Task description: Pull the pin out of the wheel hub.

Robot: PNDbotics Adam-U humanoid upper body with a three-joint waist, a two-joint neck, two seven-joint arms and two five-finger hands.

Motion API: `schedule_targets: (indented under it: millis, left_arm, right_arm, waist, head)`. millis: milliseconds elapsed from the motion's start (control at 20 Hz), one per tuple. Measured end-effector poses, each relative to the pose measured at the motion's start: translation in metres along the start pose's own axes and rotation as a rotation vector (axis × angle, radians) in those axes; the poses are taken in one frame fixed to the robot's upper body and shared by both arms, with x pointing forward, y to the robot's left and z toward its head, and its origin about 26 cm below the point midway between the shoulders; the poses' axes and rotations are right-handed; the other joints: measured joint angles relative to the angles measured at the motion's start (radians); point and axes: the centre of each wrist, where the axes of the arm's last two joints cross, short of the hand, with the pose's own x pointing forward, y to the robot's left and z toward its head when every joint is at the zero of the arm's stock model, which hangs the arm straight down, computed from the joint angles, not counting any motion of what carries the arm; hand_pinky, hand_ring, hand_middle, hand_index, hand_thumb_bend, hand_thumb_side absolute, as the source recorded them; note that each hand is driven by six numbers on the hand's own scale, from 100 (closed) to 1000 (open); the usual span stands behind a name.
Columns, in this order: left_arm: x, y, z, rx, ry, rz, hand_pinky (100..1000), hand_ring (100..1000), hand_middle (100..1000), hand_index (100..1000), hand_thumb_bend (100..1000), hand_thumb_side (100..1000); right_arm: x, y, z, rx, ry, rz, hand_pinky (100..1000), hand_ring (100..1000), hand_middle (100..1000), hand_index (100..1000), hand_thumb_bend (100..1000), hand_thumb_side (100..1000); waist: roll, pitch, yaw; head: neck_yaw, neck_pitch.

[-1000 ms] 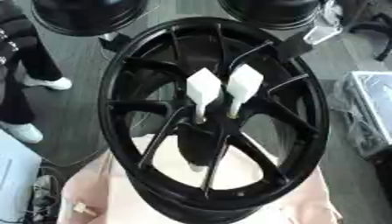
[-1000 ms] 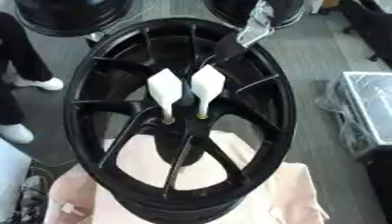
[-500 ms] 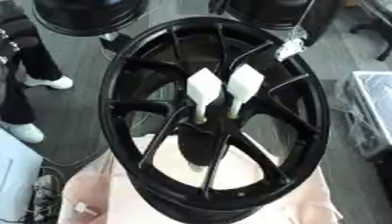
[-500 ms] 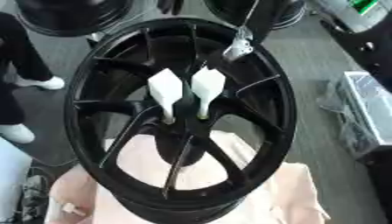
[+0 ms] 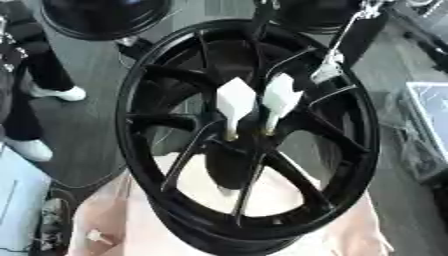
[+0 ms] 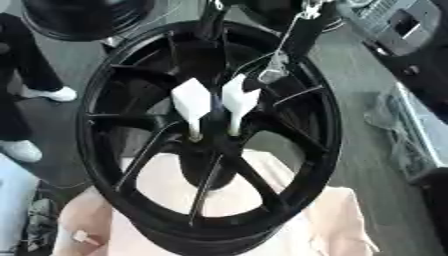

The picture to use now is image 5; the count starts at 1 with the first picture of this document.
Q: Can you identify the small white pin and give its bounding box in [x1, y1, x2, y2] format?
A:
[84, 228, 116, 247]

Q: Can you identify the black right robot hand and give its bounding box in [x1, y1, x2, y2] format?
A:
[308, 11, 392, 85]

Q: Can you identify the black spoked wheel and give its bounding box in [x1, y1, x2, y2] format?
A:
[113, 18, 382, 256]

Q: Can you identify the black round wheel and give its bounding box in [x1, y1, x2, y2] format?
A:
[40, 0, 175, 42]

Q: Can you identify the person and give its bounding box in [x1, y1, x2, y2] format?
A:
[0, 0, 90, 163]

